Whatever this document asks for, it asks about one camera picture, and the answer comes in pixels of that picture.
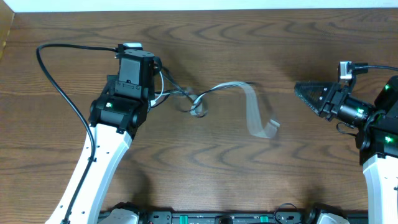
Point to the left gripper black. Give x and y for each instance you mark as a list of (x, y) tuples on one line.
[(134, 56)]

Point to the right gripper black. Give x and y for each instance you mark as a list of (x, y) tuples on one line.
[(321, 107)]

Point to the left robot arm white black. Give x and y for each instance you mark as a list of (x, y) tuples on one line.
[(115, 116)]

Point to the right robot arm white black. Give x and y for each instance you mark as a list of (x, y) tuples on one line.
[(376, 138)]

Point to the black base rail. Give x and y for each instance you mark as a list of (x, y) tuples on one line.
[(285, 213)]

